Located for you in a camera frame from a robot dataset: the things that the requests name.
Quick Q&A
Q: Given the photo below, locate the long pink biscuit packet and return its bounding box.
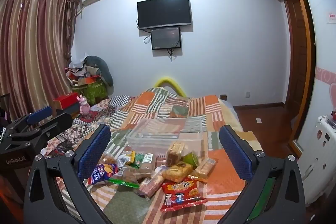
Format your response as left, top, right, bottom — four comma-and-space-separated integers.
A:
138, 166, 168, 199

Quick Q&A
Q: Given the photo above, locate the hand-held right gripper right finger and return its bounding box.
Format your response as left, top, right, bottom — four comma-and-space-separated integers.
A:
219, 124, 307, 224

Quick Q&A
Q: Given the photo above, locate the pink plush toy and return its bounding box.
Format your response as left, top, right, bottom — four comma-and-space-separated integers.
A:
77, 95, 91, 115

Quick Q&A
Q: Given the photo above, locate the green triangular packet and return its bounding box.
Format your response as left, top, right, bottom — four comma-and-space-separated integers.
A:
182, 151, 201, 168

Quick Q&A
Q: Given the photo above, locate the blue snack packet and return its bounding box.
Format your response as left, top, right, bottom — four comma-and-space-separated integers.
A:
88, 163, 118, 186

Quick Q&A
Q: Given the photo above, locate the large black wall television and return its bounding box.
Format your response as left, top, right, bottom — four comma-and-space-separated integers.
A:
137, 0, 193, 30

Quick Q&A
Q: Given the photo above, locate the clear plastic container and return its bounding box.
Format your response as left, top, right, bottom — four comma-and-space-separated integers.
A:
126, 116, 208, 163

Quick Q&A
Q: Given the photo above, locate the striped cracker packet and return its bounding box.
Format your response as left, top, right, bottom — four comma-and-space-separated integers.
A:
192, 157, 218, 183

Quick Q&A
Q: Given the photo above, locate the white green snack packet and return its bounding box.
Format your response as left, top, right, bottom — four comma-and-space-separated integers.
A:
136, 153, 157, 174

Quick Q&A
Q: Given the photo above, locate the wooden door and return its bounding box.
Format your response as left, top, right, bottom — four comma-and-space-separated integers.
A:
282, 0, 315, 156

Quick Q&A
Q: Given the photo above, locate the black television cable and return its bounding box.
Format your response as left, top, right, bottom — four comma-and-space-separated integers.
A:
136, 18, 152, 44

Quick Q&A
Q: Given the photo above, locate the yellow fried snack packet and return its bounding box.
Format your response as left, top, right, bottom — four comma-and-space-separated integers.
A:
161, 162, 193, 183

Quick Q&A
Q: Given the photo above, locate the pile of clutter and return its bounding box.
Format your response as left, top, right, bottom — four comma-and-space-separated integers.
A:
65, 60, 101, 83

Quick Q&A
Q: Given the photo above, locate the green patterned bag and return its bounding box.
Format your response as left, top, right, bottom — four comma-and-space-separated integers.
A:
71, 77, 108, 106

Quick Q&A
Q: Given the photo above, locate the bread bag with green stripe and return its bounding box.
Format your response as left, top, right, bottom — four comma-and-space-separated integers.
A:
108, 165, 143, 189

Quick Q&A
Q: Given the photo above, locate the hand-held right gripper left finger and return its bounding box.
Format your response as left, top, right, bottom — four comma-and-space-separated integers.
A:
23, 124, 112, 224

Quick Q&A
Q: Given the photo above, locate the checkered patchwork quilt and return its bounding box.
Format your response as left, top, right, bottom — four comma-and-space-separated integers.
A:
39, 95, 137, 161

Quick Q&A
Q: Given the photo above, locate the black monitor cable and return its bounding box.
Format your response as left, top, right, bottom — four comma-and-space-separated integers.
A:
168, 48, 182, 60

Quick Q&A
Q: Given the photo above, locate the striped brown curtain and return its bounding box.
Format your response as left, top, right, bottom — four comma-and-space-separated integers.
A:
0, 0, 79, 122

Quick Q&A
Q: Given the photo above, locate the orange striped patchwork blanket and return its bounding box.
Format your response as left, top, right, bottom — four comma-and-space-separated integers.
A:
52, 88, 263, 224

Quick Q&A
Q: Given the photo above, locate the red snack packet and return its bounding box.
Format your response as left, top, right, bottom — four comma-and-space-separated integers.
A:
160, 177, 208, 212

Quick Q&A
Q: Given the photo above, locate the small black wall monitor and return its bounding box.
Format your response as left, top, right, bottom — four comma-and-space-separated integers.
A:
151, 26, 182, 50

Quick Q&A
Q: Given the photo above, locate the small brown bread packet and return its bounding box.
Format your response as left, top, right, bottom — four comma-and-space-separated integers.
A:
104, 154, 117, 166

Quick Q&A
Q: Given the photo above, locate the yellow foam tube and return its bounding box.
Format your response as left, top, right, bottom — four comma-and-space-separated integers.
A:
154, 77, 187, 96

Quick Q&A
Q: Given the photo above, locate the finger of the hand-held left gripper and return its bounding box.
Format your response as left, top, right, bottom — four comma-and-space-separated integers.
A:
5, 106, 53, 135
0, 112, 73, 147

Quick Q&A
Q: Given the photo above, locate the brown cake packet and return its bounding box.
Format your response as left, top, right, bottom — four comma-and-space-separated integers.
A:
165, 141, 185, 167

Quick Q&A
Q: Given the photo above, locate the grey pillow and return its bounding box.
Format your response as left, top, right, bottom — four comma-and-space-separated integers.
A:
84, 55, 114, 88

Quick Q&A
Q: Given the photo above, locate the red box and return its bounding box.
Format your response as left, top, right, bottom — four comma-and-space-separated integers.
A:
52, 93, 80, 110

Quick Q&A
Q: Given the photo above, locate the silver snack packet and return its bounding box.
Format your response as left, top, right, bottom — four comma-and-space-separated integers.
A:
117, 151, 135, 167

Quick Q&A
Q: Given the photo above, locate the green and white packet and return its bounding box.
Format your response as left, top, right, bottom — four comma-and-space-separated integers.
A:
134, 152, 145, 168

